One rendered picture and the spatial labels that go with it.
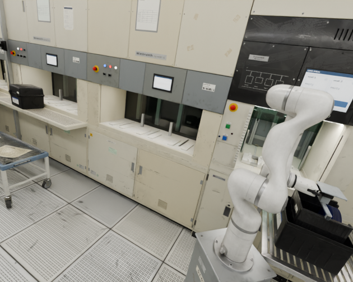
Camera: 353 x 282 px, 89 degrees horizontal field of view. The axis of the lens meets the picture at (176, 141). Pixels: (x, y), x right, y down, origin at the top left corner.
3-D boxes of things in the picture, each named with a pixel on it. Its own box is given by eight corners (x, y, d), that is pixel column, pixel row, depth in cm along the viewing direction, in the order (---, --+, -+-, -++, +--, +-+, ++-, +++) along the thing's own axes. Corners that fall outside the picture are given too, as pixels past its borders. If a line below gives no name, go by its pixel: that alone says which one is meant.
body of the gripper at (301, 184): (287, 182, 101) (310, 189, 97) (289, 190, 92) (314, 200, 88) (292, 170, 99) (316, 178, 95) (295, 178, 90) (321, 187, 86)
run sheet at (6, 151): (-17, 153, 177) (-18, 151, 177) (6, 145, 199) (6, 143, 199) (13, 159, 177) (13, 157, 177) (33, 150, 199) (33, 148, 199)
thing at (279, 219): (273, 215, 118) (282, 193, 112) (322, 235, 108) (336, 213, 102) (274, 246, 94) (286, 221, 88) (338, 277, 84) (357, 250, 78)
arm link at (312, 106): (244, 194, 83) (282, 215, 73) (235, 197, 73) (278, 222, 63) (291, 91, 77) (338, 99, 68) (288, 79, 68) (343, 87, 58)
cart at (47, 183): (-44, 176, 205) (-56, 137, 189) (10, 160, 251) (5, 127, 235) (8, 211, 175) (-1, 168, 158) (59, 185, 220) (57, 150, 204)
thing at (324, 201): (281, 215, 114) (302, 172, 103) (319, 230, 106) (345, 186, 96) (284, 242, 93) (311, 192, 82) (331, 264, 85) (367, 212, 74)
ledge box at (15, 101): (8, 104, 225) (5, 83, 216) (34, 103, 249) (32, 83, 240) (21, 109, 213) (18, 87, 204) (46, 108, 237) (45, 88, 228)
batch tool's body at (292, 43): (189, 239, 180) (249, 12, 113) (213, 192, 263) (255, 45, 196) (285, 290, 149) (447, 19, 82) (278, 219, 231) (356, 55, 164)
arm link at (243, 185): (252, 239, 72) (273, 190, 64) (213, 212, 83) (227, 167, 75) (261, 224, 81) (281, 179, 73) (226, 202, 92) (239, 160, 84)
